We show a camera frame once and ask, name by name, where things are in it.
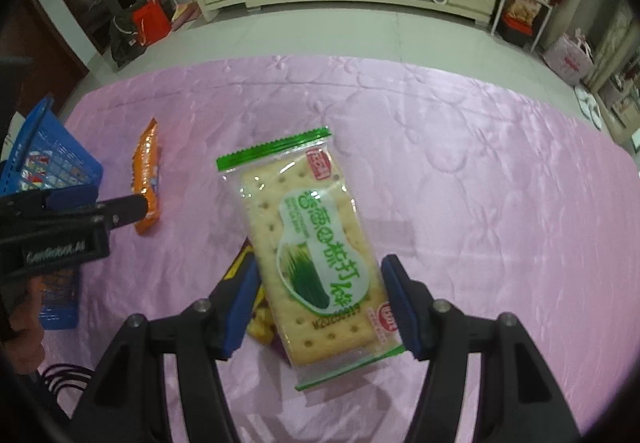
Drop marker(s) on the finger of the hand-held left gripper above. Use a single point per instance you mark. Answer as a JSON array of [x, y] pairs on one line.
[[70, 198], [125, 210]]

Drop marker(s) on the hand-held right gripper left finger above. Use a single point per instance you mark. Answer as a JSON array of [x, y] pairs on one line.
[[237, 313]]

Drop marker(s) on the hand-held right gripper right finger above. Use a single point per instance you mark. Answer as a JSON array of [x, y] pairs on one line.
[[402, 308]]

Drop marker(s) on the blue plastic basket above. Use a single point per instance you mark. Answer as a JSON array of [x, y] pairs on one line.
[[75, 173]]

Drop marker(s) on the purple and yellow chip packet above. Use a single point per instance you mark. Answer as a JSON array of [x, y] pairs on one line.
[[262, 323]]

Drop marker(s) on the orange snack packet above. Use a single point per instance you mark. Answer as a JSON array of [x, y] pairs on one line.
[[147, 173]]

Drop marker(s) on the green-edged cracker packet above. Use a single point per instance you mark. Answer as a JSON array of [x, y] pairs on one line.
[[305, 243]]

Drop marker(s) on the person's left hand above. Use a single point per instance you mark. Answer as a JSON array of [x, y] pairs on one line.
[[31, 323]]

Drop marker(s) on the black chair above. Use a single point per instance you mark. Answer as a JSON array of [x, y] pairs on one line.
[[65, 375]]

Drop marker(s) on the pink tablecloth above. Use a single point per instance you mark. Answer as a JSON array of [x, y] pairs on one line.
[[475, 198]]

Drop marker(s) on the black bag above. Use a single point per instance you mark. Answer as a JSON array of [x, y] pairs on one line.
[[125, 40]]

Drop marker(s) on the red bag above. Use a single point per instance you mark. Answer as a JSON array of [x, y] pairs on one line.
[[152, 23]]

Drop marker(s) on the pink flat box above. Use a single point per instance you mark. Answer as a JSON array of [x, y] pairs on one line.
[[186, 17]]

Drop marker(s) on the pink bag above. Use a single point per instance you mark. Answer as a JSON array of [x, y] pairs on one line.
[[567, 58]]

